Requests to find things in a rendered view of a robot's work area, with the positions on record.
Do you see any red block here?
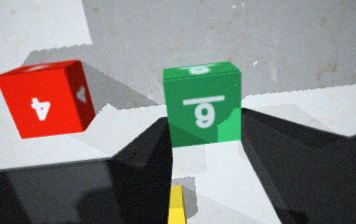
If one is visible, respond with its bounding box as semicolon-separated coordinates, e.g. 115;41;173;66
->
0;59;96;139

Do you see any yellow block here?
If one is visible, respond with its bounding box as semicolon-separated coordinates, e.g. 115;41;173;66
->
168;186;187;224

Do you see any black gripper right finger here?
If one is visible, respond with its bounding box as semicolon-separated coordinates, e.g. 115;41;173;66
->
241;108;356;224

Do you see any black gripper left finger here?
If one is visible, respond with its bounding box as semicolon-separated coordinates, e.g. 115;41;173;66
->
0;117;173;224

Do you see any green block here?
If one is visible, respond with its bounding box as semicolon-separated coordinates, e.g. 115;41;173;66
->
162;61;242;148

